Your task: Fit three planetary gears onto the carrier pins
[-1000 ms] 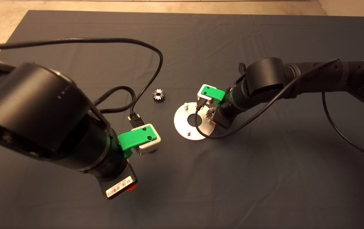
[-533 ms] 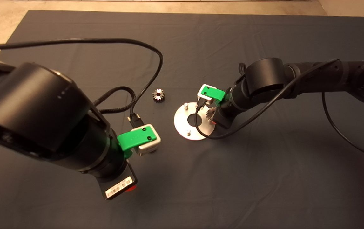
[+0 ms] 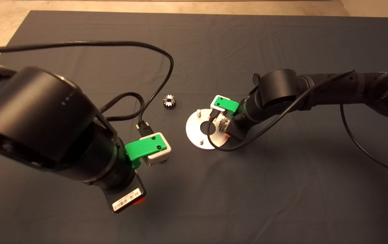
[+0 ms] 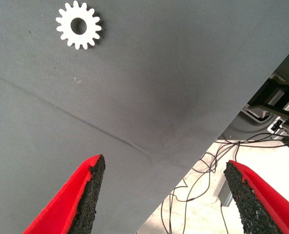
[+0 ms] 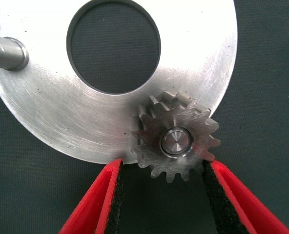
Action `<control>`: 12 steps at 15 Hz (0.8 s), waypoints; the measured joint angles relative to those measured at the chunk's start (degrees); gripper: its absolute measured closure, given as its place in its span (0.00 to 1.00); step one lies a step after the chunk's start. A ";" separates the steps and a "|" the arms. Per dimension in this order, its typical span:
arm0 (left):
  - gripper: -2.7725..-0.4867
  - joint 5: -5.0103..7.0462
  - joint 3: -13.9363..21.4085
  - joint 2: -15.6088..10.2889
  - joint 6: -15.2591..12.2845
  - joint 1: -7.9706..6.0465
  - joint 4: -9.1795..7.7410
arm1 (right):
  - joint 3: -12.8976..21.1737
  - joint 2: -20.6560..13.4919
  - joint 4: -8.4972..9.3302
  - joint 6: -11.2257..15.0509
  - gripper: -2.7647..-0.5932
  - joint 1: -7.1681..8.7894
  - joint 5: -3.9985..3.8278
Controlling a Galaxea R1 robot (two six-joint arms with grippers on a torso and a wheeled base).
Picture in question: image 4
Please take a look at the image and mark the black metal frame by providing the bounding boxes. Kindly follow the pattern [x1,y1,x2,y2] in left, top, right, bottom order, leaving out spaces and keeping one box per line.
[242,70,289,134]

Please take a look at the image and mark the thin black floor cable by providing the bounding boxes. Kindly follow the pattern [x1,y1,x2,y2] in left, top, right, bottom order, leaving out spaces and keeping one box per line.
[160,156,218,234]
[198,133,289,174]

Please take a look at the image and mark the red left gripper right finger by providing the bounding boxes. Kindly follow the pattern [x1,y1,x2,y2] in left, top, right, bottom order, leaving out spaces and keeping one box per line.
[223,160,289,234]

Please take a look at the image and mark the small steel planetary gear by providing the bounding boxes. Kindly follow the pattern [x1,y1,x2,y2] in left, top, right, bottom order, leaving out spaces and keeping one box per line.
[55,0,103,51]

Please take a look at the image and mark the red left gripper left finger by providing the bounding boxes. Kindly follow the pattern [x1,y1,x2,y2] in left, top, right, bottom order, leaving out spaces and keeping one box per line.
[22,154,106,234]

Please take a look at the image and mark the dark grey table cloth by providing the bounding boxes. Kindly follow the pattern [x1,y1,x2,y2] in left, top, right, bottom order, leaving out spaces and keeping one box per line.
[0,0,289,234]

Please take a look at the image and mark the grey block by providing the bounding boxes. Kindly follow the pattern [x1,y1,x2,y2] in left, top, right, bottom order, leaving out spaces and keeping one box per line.
[217,181,234,208]

